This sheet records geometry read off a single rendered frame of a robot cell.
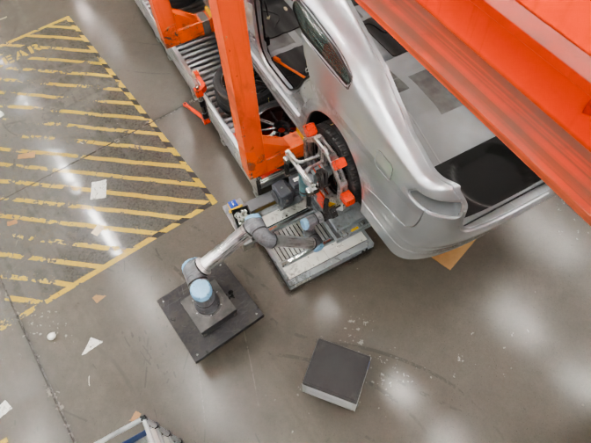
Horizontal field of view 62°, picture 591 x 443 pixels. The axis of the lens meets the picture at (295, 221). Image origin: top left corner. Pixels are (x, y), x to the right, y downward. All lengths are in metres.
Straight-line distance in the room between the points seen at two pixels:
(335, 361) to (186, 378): 1.18
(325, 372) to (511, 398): 1.41
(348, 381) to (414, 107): 2.08
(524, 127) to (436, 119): 2.79
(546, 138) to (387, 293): 3.15
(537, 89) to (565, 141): 0.13
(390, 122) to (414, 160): 0.27
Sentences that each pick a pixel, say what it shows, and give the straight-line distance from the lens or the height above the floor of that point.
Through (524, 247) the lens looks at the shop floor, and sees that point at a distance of 4.73.
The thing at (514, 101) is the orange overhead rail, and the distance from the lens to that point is 1.26.
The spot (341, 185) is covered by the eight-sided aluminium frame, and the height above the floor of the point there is 0.97.
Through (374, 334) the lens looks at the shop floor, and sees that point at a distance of 4.08.
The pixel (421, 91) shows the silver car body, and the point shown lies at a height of 1.05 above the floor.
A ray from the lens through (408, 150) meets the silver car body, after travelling 2.86.
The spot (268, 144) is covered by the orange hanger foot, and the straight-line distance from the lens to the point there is 3.98.
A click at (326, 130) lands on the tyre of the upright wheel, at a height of 1.17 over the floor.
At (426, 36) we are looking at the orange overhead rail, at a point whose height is 3.00.
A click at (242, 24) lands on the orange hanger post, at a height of 1.97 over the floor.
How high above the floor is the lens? 3.83
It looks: 58 degrees down
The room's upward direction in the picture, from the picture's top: 4 degrees counter-clockwise
